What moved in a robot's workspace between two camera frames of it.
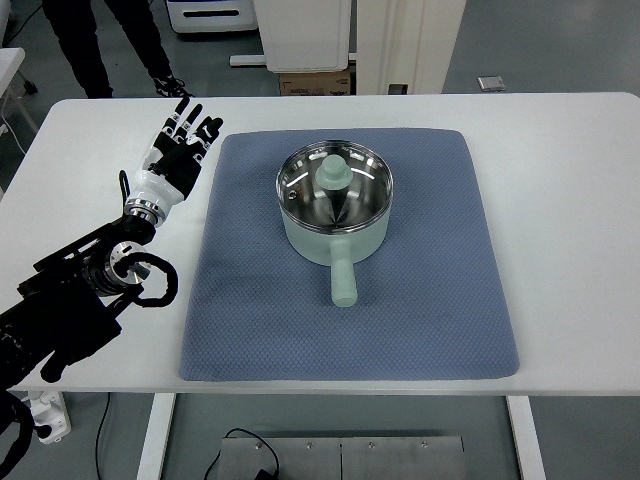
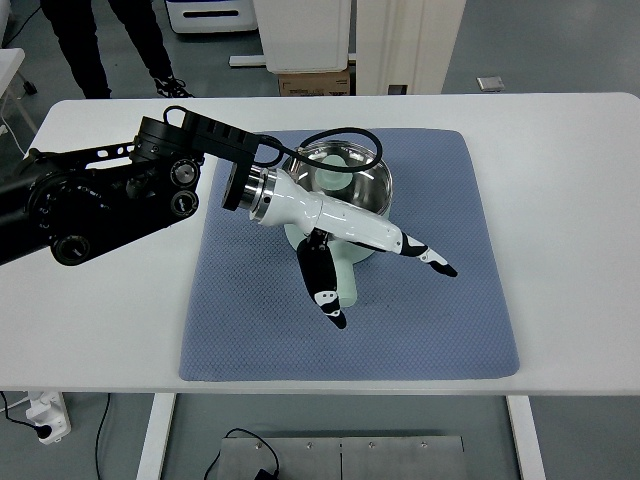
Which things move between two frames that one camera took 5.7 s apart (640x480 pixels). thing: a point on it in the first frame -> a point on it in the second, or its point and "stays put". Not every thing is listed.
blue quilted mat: [429, 302] stays put
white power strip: [48, 408] stays put
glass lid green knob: [334, 186] stays put
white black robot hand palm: [155, 191] -> [282, 200]
